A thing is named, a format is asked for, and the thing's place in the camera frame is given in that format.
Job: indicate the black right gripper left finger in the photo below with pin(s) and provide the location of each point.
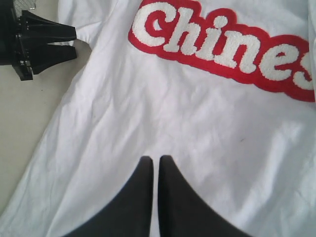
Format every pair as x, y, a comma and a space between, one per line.
129, 213

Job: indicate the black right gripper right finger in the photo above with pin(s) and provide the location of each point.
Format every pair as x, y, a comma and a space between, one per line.
181, 211

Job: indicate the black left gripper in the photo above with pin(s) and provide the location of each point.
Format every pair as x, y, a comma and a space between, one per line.
36, 31

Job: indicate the white t-shirt red lettering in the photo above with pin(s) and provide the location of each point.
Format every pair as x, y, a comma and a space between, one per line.
227, 88

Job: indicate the metal mesh strainer bowl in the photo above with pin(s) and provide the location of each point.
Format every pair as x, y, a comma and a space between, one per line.
24, 4

